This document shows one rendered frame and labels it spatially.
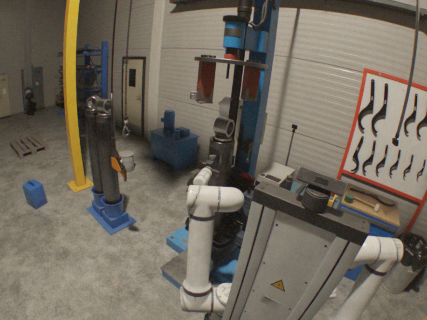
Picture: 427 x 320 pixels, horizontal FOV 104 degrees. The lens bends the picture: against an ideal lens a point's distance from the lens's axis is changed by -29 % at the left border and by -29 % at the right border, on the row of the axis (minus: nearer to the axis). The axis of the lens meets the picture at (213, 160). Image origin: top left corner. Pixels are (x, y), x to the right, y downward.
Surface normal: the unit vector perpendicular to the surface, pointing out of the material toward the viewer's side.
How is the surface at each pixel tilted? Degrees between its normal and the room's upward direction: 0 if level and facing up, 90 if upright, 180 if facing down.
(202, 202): 74
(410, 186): 90
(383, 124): 90
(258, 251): 90
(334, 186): 61
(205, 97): 90
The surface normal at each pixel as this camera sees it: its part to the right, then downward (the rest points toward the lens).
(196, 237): -0.22, 0.12
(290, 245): -0.59, 0.28
